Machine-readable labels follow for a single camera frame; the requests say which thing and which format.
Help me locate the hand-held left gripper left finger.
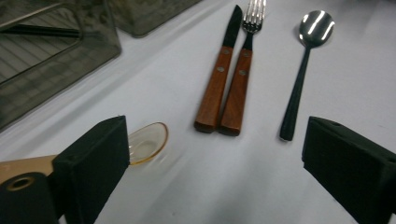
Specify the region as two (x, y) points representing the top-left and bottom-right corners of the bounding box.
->
(50, 115), (131, 224)

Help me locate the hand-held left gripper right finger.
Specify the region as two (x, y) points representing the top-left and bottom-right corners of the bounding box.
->
(302, 116), (396, 224)

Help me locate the small wooden piece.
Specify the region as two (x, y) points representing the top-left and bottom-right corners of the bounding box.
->
(0, 121), (169, 185)

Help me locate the smoky transparent plastic bin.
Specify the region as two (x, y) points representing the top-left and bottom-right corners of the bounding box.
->
(106, 0), (204, 39)
(0, 0), (122, 131)

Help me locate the wooden-handled fork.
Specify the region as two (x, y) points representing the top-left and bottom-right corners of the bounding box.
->
(218, 0), (267, 137)

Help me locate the dark brown chopstick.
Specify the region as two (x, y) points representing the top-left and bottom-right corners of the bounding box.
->
(0, 23), (80, 36)
(0, 26), (80, 39)

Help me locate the wooden-handled knife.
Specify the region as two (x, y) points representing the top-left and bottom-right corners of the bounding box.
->
(194, 4), (244, 133)

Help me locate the black-handled metal spoon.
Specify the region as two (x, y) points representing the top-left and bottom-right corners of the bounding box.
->
(278, 9), (336, 142)

